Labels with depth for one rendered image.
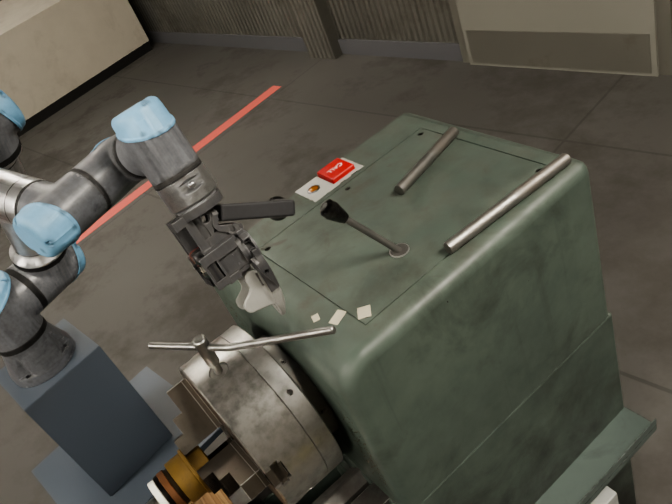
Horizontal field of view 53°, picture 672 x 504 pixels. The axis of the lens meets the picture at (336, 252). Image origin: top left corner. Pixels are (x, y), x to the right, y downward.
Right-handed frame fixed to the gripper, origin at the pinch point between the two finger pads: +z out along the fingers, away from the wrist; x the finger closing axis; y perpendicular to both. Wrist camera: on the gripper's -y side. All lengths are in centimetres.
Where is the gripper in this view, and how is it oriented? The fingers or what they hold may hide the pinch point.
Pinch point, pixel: (282, 304)
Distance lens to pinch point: 102.6
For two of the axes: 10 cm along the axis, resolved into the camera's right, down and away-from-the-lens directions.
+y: -7.5, 5.9, -3.1
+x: 4.4, 0.8, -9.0
